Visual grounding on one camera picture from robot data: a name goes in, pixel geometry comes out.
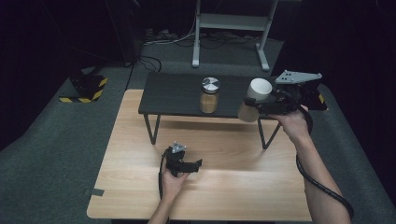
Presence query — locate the person's left hand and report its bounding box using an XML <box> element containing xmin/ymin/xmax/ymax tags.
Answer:
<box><xmin>160</xmin><ymin>169</ymin><xmax>191</xmax><ymax>203</ymax></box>

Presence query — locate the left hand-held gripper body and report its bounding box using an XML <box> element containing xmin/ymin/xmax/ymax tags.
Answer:
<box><xmin>162</xmin><ymin>141</ymin><xmax>192</xmax><ymax>178</ymax></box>

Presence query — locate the person's right hand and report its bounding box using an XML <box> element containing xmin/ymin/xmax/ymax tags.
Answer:
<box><xmin>268</xmin><ymin>105</ymin><xmax>313</xmax><ymax>145</ymax></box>

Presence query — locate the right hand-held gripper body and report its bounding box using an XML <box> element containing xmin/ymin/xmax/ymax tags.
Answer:
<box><xmin>257</xmin><ymin>70</ymin><xmax>323</xmax><ymax>117</ymax></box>

